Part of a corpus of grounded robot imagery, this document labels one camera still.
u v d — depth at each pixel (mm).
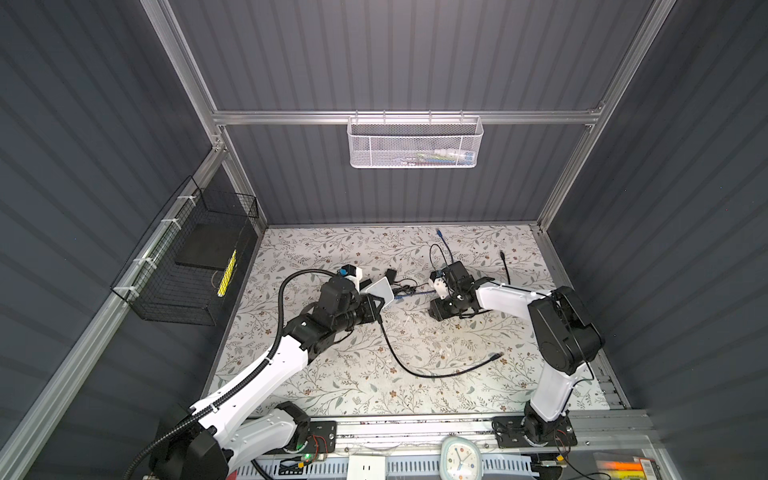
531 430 657
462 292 722
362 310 679
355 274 716
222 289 694
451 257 1116
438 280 889
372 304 705
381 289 789
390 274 1047
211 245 751
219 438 399
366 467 667
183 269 724
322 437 722
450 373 844
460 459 687
